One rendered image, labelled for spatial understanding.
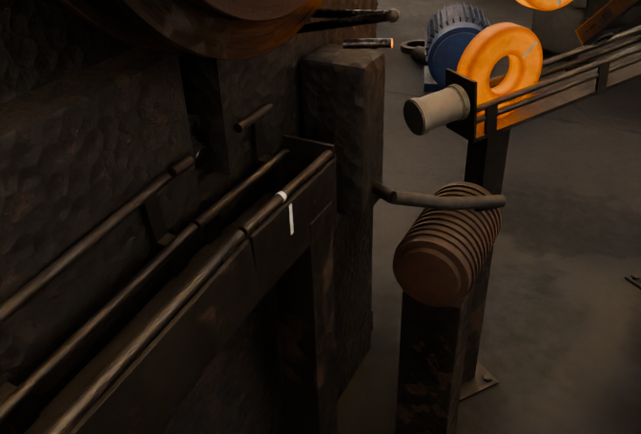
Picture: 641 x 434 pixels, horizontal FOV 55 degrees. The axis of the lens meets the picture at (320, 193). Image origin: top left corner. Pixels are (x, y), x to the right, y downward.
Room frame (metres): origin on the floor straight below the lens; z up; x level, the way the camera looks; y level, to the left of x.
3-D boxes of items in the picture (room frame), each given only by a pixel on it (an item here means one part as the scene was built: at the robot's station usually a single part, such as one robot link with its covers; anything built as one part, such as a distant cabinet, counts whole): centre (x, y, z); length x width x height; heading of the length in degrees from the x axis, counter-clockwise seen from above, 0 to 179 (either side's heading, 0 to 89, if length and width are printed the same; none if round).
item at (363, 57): (0.81, -0.03, 0.68); 0.11 x 0.08 x 0.24; 61
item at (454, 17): (2.77, -0.66, 0.17); 0.57 x 0.31 x 0.34; 171
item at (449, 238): (0.82, -0.21, 0.27); 0.22 x 0.13 x 0.53; 151
